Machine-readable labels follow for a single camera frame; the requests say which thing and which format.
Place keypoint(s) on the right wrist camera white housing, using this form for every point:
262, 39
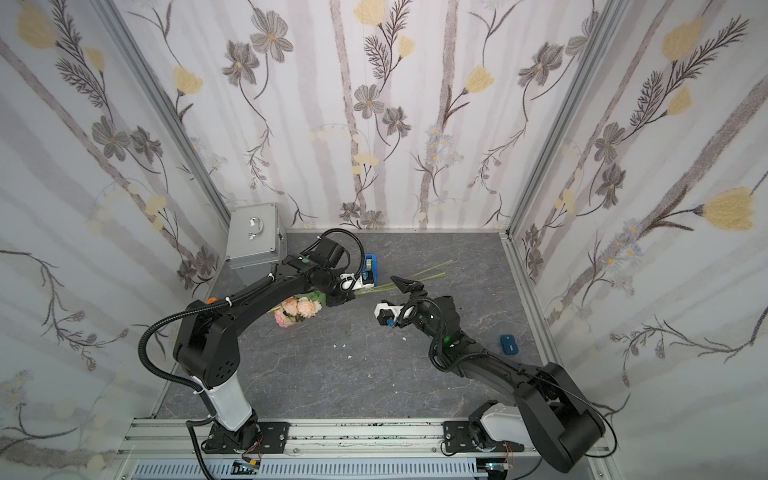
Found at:
389, 315

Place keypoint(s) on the artificial flower bouquet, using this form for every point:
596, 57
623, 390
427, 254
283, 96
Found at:
301, 307

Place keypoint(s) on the silver aluminium case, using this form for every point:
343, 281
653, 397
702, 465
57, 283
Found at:
256, 242

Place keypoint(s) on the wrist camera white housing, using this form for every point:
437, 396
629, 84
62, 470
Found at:
349, 282
389, 315

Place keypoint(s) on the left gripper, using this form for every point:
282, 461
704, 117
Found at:
336, 291

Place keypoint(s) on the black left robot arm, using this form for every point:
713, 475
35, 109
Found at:
207, 346

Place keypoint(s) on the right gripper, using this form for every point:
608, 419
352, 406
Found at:
414, 303

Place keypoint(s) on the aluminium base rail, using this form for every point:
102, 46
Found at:
407, 448

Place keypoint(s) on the small blue box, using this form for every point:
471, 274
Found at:
509, 345

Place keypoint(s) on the left wrist camera white housing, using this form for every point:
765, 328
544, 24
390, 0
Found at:
349, 282

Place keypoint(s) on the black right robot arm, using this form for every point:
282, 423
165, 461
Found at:
561, 422

